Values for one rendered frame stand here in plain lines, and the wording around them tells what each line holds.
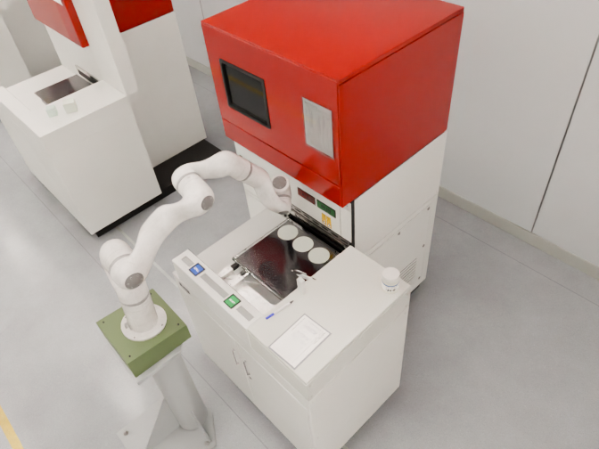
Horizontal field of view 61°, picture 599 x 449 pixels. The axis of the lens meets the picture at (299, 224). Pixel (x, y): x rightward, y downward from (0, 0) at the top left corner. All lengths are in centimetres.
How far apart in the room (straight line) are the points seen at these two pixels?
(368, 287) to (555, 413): 138
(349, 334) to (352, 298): 17
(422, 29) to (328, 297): 112
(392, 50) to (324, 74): 29
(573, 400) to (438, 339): 75
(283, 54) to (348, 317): 105
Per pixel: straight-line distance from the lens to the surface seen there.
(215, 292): 226
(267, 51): 204
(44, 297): 397
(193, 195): 189
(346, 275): 223
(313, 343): 203
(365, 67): 188
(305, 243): 245
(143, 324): 222
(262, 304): 228
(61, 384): 348
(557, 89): 320
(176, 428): 305
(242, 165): 200
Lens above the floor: 269
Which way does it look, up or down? 45 degrees down
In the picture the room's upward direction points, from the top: 7 degrees counter-clockwise
